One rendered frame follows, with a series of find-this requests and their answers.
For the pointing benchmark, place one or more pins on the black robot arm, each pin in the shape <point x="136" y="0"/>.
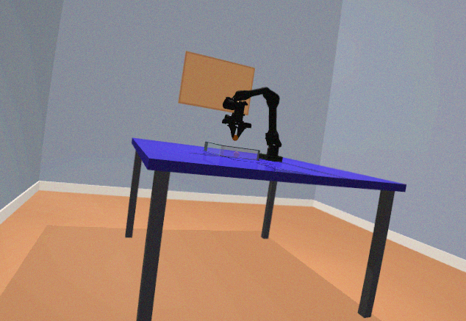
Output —
<point x="272" y="137"/>

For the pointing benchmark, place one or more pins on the clear l-shaped low wall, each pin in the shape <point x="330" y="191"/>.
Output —
<point x="231" y="152"/>

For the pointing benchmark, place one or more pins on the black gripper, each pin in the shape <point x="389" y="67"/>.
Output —
<point x="238" y="118"/>

